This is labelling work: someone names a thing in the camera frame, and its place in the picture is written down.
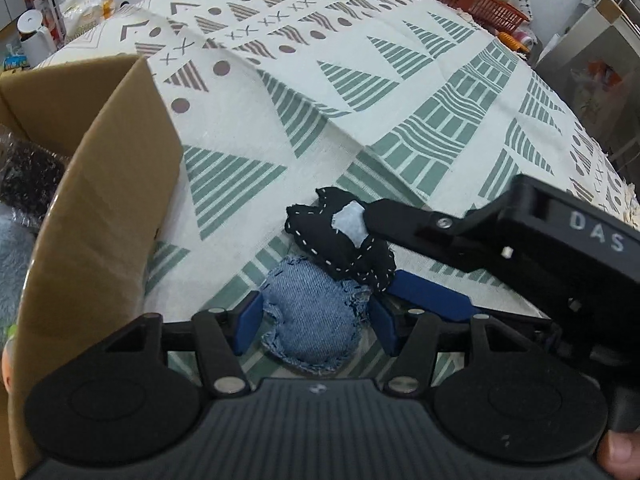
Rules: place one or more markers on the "patterned tasselled blanket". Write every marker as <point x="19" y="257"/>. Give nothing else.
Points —
<point x="400" y="85"/>

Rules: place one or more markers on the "person's right hand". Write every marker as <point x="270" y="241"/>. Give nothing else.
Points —
<point x="622" y="455"/>

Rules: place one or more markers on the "pink roll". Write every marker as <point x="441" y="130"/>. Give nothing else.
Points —
<point x="522" y="37"/>

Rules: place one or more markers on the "grey desk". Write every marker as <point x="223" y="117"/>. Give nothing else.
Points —
<point x="615" y="10"/>

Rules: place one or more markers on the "burger plush toy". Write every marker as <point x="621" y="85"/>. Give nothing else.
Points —
<point x="5" y="365"/>

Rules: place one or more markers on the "black stitched fabric cushion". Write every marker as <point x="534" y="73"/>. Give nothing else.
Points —
<point x="310" y="230"/>

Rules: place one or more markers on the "black glittery packet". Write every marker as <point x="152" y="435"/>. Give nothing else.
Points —
<point x="30" y="175"/>

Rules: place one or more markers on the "grey plush toy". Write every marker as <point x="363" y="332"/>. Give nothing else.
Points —
<point x="12" y="270"/>

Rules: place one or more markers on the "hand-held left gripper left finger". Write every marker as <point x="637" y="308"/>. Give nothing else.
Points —
<point x="246" y="322"/>

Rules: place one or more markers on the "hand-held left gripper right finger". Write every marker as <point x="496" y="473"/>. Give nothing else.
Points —
<point x="386" y="327"/>

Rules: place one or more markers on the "white kettle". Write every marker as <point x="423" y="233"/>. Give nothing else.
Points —
<point x="35" y="35"/>

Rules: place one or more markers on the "blue packet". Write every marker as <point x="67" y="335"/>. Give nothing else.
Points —
<point x="14" y="63"/>

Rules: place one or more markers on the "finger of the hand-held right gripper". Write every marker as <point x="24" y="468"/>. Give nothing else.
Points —
<point x="430" y="297"/>
<point x="400" y="217"/>

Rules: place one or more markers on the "brown cardboard box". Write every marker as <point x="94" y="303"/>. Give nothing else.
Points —
<point x="100" y="210"/>

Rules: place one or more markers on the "denim heart cushion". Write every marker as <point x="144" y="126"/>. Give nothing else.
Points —
<point x="310" y="310"/>

